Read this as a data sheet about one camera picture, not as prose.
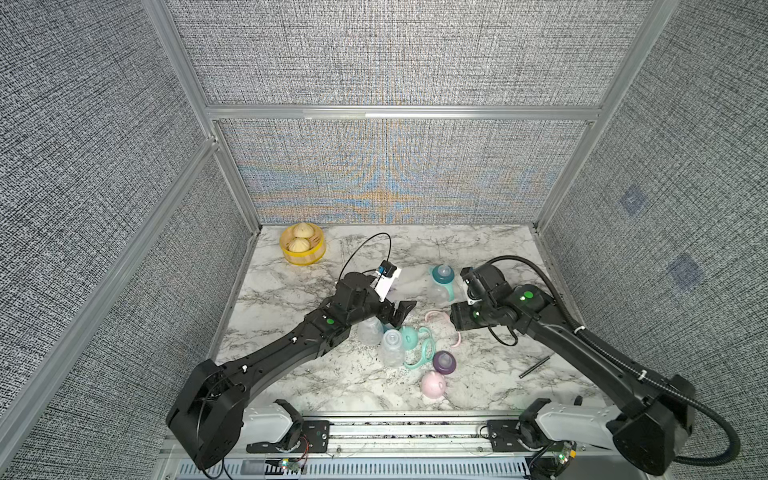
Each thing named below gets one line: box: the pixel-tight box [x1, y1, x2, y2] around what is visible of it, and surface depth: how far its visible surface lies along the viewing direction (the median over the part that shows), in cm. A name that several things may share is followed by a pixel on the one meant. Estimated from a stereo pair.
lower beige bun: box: [288, 237, 310, 252], surface depth 108 cm
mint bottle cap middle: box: [400, 326, 419, 350], surface depth 88 cm
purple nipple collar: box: [432, 350, 457, 375], surface depth 86 cm
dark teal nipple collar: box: [432, 264, 455, 284], surface depth 90 cm
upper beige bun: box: [293, 222, 314, 238], surface depth 112 cm
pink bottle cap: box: [421, 371, 447, 399], surface depth 81 cm
